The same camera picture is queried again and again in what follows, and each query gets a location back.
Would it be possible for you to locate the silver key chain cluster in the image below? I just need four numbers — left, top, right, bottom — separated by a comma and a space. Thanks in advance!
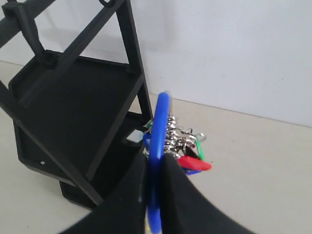
164, 115, 207, 159

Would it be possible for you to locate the black metal frame stand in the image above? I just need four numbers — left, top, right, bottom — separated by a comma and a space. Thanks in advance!
0, 0, 152, 209

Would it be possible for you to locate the red key tag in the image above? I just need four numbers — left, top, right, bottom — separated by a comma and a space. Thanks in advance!
177, 156, 212, 171

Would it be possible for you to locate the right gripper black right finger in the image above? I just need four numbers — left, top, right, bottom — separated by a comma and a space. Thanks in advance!
159, 155, 253, 234

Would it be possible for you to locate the blue ring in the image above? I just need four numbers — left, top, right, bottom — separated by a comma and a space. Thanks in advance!
147, 92, 171, 234

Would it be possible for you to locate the green key tag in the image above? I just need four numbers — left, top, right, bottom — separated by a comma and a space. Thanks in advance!
195, 136, 207, 161

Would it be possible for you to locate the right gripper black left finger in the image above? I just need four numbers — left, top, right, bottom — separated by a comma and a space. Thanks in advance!
61, 150, 150, 234

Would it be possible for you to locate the blue key tag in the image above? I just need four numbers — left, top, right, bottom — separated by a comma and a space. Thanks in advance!
142, 133, 203, 176

